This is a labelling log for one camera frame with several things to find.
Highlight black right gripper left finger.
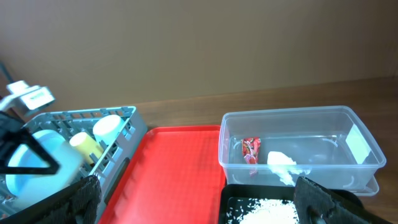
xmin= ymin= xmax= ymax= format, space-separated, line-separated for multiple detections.
xmin=1 ymin=175 xmax=101 ymax=224

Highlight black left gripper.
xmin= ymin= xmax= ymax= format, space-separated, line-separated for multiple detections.
xmin=1 ymin=111 xmax=60 ymax=175

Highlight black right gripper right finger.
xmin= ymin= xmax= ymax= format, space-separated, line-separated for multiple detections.
xmin=294 ymin=177 xmax=388 ymax=224

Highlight light blue plate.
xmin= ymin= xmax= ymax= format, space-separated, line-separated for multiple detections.
xmin=6 ymin=129 xmax=65 ymax=197

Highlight white napkin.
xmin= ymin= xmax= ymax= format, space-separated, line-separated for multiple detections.
xmin=267 ymin=151 xmax=312 ymax=186

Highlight yellow plastic cup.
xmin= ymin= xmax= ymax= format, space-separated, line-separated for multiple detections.
xmin=69 ymin=132 xmax=104 ymax=164

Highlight pale blue bowl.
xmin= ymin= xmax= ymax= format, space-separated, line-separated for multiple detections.
xmin=93 ymin=114 xmax=125 ymax=145

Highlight red snack wrapper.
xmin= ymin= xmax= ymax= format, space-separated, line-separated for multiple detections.
xmin=242 ymin=137 xmax=261 ymax=165

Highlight green bowl with rice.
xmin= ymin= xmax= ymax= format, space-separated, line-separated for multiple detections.
xmin=13 ymin=141 xmax=84 ymax=210

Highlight grey dishwasher rack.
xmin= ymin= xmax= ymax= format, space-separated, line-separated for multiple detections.
xmin=1 ymin=106 xmax=147 ymax=223

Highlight clear plastic bin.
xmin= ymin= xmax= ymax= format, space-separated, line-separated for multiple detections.
xmin=218 ymin=106 xmax=387 ymax=197

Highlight spilled rice and peanut shells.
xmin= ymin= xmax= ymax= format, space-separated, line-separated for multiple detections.
xmin=223 ymin=197 xmax=300 ymax=224

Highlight black plastic bin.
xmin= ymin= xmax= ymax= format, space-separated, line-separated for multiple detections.
xmin=218 ymin=185 xmax=363 ymax=223

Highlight red plastic tray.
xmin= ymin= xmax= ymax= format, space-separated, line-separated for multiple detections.
xmin=99 ymin=125 xmax=225 ymax=224

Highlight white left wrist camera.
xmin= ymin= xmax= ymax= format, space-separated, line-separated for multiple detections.
xmin=1 ymin=80 xmax=55 ymax=116

